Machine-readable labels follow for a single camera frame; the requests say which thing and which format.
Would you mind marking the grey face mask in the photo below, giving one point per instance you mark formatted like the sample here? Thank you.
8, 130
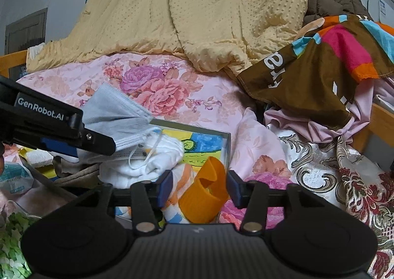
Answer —
118, 119

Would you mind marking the orange ribbed silicone sleeve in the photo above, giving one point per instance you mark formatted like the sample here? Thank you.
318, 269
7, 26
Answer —
203, 196

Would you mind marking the grey door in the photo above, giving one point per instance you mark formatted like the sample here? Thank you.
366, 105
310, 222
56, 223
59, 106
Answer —
26, 31

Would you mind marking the cartoon printed metal box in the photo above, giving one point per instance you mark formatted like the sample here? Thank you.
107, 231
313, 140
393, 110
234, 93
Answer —
190, 130

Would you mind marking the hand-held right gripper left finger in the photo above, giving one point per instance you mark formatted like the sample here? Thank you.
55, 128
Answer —
166, 189

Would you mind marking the brown multicoloured printed cloth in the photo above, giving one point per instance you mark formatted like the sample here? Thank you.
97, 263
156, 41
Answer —
314, 70

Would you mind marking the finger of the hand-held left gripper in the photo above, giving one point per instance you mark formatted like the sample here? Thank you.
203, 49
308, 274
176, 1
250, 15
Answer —
98, 143
60, 147

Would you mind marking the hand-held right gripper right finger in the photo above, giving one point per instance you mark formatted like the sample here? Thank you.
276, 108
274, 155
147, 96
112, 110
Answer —
234, 189

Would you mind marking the white wall appliance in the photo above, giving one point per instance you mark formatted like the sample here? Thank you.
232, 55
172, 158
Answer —
383, 10

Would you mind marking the pink satin cloth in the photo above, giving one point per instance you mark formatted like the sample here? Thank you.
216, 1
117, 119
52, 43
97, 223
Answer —
320, 131

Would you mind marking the yellow and white sponge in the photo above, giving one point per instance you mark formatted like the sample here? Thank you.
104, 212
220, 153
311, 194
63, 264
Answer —
38, 156

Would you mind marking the white and blue packet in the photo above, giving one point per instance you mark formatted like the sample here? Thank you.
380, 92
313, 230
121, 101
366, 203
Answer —
14, 179

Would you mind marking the cream and red ornate blanket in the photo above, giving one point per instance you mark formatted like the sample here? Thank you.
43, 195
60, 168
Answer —
354, 186

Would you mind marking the white cloth gloves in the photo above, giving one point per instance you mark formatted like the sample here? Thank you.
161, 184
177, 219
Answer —
154, 159

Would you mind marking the glass jar of green stars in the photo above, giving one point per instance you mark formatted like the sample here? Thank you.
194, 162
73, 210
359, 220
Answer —
12, 245

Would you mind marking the yellow dotted blanket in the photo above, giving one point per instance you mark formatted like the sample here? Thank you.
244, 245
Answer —
190, 11

